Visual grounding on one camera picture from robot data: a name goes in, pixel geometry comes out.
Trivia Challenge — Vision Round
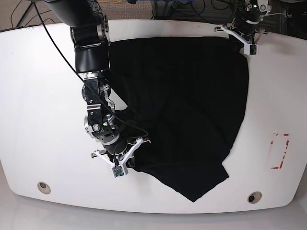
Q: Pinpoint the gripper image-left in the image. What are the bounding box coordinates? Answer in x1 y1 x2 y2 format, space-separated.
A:
102 136 137 168

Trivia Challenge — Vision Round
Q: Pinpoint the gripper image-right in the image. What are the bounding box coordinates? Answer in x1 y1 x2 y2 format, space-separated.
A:
236 23 257 44

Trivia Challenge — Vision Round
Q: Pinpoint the black t-shirt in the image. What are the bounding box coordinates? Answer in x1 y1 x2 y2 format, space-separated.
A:
106 37 249 202

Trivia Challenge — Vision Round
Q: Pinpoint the red tape rectangle marking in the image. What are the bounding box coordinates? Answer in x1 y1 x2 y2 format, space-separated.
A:
268 133 290 169

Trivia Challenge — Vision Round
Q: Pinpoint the black tripod leg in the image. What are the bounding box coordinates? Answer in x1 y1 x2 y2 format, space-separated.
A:
16 2 33 28

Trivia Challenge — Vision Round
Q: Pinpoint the left table cable grommet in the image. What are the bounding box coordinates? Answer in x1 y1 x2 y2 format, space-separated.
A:
37 182 51 195

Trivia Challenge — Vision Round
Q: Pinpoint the table cable grommet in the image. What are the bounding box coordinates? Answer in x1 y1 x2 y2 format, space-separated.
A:
248 191 262 204
37 182 51 195

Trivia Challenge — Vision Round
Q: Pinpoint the black arm cable image-left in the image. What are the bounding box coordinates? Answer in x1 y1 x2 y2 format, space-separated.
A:
33 0 151 144

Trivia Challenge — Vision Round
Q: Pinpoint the right table cable grommet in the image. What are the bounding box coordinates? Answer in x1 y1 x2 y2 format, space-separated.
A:
248 191 262 204

